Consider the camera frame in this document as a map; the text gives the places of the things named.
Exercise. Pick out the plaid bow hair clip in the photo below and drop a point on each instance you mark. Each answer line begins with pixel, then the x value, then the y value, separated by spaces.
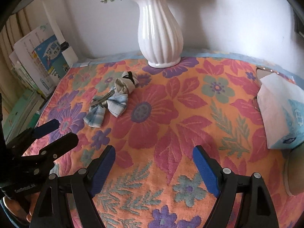
pixel 115 101

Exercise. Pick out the gold cylinder container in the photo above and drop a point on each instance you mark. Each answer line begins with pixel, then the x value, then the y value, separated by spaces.
pixel 294 172

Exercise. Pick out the floral orange table cloth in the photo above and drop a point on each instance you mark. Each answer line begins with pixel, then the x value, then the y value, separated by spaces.
pixel 154 181

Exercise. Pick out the white ribbed vase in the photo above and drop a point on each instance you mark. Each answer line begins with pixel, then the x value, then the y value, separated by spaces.
pixel 159 35

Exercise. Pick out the tissue pack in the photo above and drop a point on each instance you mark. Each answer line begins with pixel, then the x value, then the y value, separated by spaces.
pixel 281 106

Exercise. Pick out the books stack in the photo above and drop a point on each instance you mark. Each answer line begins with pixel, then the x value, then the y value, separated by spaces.
pixel 38 59

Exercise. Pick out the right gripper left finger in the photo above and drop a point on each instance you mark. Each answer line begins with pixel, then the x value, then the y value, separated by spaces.
pixel 52 207

